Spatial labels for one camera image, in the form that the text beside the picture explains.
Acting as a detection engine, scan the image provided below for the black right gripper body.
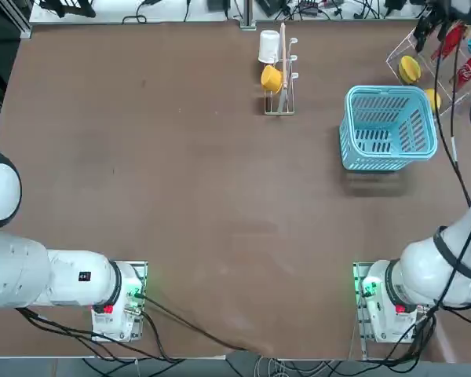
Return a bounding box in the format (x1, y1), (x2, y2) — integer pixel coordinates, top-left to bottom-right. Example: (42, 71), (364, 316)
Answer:
(423, 0), (456, 24)

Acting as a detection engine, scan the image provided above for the red cola bottle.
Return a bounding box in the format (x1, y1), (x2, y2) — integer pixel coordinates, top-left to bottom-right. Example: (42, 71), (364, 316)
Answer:
(451, 53), (471, 90)
(431, 21), (467, 60)

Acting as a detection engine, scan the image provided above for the yellow lemon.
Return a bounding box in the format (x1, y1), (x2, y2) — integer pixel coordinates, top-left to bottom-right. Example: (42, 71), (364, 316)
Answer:
(423, 88), (443, 114)

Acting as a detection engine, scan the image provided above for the clear acrylic rack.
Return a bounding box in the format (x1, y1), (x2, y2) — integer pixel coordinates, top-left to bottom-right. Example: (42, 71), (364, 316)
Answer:
(385, 25), (471, 115)

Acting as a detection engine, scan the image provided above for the light blue plastic basket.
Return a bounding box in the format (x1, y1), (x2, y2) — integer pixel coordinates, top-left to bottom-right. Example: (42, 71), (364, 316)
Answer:
(339, 85), (440, 172)

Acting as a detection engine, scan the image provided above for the yellow starfruit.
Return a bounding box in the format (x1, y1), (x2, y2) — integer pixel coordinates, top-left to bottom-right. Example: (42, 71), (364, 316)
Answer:
(398, 55), (422, 84)

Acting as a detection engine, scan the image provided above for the large black power brick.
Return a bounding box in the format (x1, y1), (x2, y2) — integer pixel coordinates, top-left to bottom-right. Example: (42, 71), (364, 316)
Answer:
(257, 0), (291, 16)

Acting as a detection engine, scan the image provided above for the white cup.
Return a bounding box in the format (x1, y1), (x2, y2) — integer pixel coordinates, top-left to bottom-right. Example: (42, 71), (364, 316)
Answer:
(257, 30), (280, 64)

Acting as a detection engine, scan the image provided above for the yellow cup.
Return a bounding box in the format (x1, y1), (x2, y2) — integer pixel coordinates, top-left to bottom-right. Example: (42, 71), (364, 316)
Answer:
(261, 64), (286, 94)

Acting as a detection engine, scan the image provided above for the black stand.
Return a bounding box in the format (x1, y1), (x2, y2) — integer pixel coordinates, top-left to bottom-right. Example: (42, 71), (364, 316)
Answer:
(38, 0), (97, 19)

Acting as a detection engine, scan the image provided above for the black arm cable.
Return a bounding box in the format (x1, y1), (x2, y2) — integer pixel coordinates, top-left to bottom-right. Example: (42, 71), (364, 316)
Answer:
(431, 11), (471, 209)

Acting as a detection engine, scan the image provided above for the aluminium edge rail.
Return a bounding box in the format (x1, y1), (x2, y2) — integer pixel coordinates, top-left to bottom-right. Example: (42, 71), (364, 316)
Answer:
(239, 0), (257, 31)

